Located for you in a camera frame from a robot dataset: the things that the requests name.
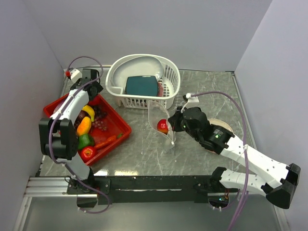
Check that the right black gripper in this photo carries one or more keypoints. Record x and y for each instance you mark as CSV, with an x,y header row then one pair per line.
x,y
175,119

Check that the purple grapes bunch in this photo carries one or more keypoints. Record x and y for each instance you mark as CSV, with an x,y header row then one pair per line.
x,y
99,117

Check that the orange carrot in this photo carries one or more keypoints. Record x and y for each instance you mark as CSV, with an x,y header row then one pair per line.
x,y
107,142

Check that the pink round plate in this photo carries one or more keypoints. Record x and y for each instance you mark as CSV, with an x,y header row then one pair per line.
x,y
223,124

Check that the white plastic basket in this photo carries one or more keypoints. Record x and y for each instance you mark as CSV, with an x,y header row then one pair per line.
x,y
170,79

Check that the black mounting base bar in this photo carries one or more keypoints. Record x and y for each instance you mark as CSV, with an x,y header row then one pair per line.
x,y
147,189

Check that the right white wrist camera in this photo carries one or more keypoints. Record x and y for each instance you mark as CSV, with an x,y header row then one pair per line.
x,y
190,100

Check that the yellow banana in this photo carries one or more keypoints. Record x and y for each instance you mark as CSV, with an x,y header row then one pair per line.
x,y
90,111

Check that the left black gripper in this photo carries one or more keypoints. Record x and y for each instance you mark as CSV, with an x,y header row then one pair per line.
x,y
98,87

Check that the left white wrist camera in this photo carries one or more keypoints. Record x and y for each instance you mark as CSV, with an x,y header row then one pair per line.
x,y
74,75

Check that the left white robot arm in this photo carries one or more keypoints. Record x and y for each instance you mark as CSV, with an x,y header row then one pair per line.
x,y
58,137

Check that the red round fruit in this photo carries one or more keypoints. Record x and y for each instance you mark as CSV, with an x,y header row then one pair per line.
x,y
79,118

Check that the green bell pepper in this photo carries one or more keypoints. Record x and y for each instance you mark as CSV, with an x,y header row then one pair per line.
x,y
85,140

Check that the red faceted apple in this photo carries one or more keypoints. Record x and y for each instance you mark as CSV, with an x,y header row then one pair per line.
x,y
95,101

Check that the orange yellow mango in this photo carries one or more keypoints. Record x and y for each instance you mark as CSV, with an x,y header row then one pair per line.
x,y
84,126

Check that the teal square plate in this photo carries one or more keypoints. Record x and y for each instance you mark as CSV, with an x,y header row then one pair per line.
x,y
142,86

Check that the red plastic tray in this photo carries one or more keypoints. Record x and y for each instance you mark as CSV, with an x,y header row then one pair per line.
x,y
116,126

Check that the clear dotted zip bag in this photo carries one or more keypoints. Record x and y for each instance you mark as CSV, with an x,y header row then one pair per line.
x,y
156,112

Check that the white oval plate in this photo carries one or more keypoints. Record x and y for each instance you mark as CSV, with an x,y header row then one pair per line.
x,y
140,66

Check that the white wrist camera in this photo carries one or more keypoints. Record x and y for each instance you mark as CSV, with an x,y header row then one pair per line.
x,y
74,75
190,100

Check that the pink plate in basket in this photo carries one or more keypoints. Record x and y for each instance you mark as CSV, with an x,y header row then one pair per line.
x,y
160,90

